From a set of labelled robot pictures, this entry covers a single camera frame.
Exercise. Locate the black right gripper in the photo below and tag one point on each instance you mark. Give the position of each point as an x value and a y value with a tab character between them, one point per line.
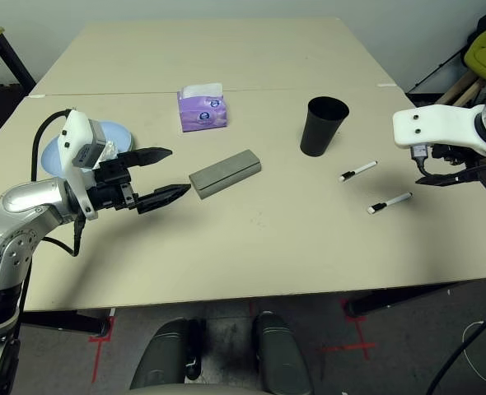
451	154

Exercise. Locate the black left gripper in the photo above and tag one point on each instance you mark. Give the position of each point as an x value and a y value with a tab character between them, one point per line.
111	189

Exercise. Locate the white tissue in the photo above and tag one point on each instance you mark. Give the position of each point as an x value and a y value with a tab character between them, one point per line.
110	151

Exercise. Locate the white marker pen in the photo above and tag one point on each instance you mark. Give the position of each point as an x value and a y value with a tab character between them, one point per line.
391	203
360	170

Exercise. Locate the blue plate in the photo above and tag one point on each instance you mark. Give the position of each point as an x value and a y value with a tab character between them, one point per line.
115	131

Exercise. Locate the grey glasses case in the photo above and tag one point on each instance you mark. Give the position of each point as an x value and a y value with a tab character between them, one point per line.
226	173

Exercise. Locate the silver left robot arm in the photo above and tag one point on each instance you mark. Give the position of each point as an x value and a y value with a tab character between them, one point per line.
24	205

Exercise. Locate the purple tissue pack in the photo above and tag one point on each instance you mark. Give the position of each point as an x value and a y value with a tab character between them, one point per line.
204	113

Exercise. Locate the black stand rod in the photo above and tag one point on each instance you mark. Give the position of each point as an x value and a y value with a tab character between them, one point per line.
436	70

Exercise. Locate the black cup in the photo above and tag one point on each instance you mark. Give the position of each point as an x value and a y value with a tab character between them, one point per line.
321	131

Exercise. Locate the black table foot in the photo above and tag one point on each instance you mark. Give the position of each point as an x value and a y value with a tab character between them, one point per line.
391	300
70	323

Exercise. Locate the grey left robot leg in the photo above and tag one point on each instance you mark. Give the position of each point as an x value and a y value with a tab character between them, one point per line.
164	354

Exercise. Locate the grey robot leg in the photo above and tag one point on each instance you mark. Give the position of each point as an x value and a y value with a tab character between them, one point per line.
280	354
164	354

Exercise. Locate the red floor tape mark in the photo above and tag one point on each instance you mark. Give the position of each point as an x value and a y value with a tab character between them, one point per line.
362	341

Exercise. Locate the grey right robot leg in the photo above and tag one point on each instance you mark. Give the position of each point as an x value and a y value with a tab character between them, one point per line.
280	354

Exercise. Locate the beige robot torso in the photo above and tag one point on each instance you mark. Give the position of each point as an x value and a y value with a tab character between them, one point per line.
193	391

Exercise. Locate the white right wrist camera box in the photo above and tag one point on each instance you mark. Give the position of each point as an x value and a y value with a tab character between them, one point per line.
432	125

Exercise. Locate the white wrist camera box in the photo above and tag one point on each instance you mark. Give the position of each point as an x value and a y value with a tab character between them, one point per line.
76	144
432	125

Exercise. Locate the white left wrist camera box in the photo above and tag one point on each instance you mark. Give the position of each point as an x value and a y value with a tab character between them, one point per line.
76	144

